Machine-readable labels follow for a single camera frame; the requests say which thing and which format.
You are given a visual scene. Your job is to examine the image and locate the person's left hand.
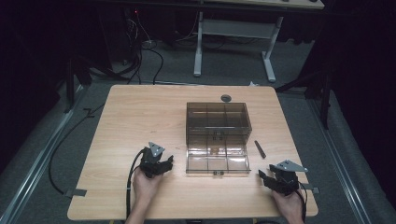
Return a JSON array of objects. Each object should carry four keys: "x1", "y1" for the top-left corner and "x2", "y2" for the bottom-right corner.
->
[{"x1": 133, "y1": 169, "x2": 163, "y2": 203}]

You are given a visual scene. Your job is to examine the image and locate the aluminium floor rail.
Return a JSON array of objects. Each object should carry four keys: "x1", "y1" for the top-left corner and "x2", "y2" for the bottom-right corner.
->
[
  {"x1": 0, "y1": 84, "x2": 89, "y2": 224},
  {"x1": 306, "y1": 92, "x2": 372, "y2": 224}
]

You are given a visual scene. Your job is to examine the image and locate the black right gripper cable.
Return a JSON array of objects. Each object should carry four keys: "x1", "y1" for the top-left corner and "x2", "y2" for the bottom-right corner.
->
[{"x1": 293, "y1": 181, "x2": 308, "y2": 224}]

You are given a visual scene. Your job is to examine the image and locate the tangle of black cables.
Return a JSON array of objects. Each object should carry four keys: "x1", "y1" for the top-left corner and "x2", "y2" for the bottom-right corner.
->
[{"x1": 122, "y1": 8, "x2": 165, "y2": 86}]

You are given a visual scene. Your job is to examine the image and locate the person's right hand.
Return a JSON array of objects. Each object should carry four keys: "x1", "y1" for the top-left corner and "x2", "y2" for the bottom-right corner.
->
[{"x1": 271, "y1": 189, "x2": 304, "y2": 217}]

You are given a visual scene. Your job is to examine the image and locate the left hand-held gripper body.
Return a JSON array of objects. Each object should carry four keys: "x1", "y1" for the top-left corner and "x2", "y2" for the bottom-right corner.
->
[{"x1": 138, "y1": 141, "x2": 168, "y2": 179}]

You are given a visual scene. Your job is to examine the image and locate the black metal stand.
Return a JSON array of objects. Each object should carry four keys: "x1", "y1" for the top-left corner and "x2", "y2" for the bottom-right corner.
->
[
  {"x1": 63, "y1": 55, "x2": 94, "y2": 114},
  {"x1": 275, "y1": 70, "x2": 332, "y2": 131}
]

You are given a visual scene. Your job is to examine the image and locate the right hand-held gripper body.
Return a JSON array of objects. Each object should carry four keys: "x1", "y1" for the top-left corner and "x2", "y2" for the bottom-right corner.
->
[{"x1": 271, "y1": 159, "x2": 309, "y2": 196}]

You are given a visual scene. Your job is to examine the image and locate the dark brown pen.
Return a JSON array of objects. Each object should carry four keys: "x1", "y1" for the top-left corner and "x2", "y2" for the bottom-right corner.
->
[{"x1": 254, "y1": 140, "x2": 267, "y2": 160}]

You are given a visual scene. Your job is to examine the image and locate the transparent brown compartment box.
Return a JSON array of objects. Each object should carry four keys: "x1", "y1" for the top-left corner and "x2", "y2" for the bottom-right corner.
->
[{"x1": 185, "y1": 101, "x2": 253, "y2": 178}]

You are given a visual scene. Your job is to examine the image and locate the grey tape piece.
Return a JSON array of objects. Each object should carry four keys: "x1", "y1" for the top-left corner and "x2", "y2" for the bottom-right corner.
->
[
  {"x1": 64, "y1": 188, "x2": 88, "y2": 198},
  {"x1": 300, "y1": 183, "x2": 320, "y2": 194}
]

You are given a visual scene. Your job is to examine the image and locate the black floor cable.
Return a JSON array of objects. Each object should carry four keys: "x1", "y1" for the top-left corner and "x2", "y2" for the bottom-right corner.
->
[{"x1": 48, "y1": 103, "x2": 106, "y2": 196}]

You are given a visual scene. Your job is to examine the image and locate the white metal frame desk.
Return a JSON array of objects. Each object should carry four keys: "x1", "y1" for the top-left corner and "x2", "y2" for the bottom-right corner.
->
[{"x1": 192, "y1": 0, "x2": 325, "y2": 84}]

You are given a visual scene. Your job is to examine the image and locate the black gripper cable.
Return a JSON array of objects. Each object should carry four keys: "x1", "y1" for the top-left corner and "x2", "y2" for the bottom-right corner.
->
[
  {"x1": 125, "y1": 147, "x2": 148, "y2": 219},
  {"x1": 293, "y1": 181, "x2": 308, "y2": 224}
]

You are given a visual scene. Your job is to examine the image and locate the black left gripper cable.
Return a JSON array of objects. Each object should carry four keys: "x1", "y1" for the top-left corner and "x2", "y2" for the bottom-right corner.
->
[{"x1": 125, "y1": 147, "x2": 148, "y2": 219}]

